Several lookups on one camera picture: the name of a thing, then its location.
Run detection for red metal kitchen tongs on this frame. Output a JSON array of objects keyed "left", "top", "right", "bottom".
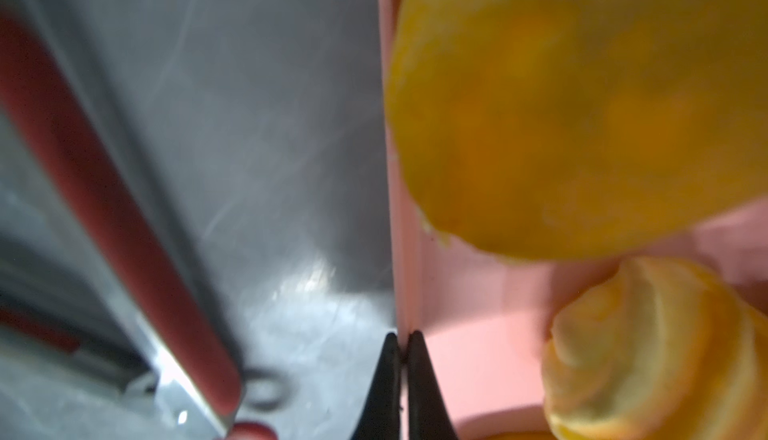
[{"left": 1, "top": 16, "right": 274, "bottom": 439}]

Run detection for round yellow bun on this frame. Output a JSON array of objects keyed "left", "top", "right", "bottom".
[{"left": 385, "top": 0, "right": 767, "bottom": 259}]

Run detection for orange yellow bun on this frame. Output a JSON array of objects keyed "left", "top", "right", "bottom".
[{"left": 542, "top": 256, "right": 767, "bottom": 439}]

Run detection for pink plastic tray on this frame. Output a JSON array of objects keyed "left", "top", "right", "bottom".
[{"left": 375, "top": 0, "right": 768, "bottom": 440}]

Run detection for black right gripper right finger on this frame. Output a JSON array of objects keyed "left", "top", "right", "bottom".
[{"left": 406, "top": 331, "right": 458, "bottom": 440}]

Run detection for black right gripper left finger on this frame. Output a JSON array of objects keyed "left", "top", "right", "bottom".
[{"left": 351, "top": 332, "right": 402, "bottom": 440}]

